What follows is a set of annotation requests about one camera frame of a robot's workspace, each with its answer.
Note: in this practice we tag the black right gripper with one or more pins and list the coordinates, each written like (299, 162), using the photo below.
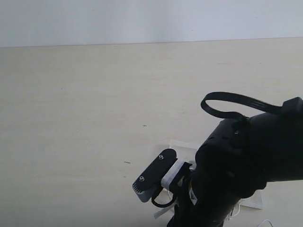
(207, 206)

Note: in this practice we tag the white wired earphones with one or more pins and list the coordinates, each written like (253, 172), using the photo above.
(234, 212)

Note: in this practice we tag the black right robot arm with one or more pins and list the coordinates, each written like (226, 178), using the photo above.
(236, 160)

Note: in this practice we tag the clear plastic open case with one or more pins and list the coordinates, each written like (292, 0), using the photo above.
(186, 152)

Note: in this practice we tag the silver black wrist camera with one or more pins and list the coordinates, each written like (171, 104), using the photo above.
(166, 171)

